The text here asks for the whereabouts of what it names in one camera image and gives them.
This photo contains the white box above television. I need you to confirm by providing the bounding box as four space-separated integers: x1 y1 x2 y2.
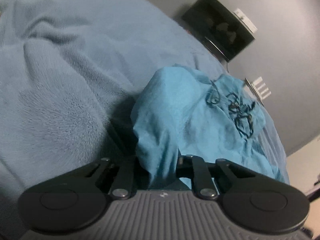
233 8 258 34

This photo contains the turquoise garment with black drawstring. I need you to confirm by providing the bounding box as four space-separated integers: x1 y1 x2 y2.
131 66 289 189

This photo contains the light blue fleece blanket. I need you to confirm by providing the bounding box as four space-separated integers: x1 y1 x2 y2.
0 0 291 240

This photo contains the white wifi router with antennas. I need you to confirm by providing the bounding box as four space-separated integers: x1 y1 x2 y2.
244 77 272 105

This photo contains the black flat screen television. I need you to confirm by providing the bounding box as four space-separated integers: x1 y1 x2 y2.
181 0 254 62

